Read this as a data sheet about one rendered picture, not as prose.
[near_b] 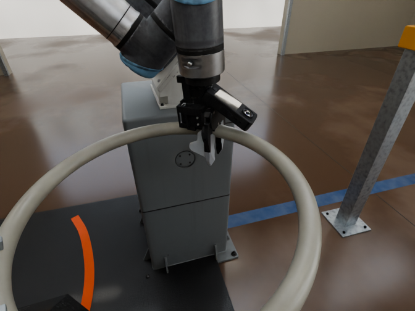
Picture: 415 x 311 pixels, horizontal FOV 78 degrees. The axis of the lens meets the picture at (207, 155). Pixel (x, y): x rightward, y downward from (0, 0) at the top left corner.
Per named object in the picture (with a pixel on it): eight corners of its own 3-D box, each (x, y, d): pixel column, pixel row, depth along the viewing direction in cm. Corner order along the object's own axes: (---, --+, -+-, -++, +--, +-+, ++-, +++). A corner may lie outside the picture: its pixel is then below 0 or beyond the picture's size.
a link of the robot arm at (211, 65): (231, 44, 50) (210, 58, 43) (231, 68, 53) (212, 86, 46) (190, 42, 53) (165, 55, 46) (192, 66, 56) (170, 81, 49)
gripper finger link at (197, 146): (192, 160, 63) (192, 125, 59) (215, 166, 61) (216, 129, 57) (187, 166, 61) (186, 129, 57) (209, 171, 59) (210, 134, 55)
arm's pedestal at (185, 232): (137, 210, 164) (108, 79, 117) (211, 195, 176) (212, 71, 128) (144, 283, 125) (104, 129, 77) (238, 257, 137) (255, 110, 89)
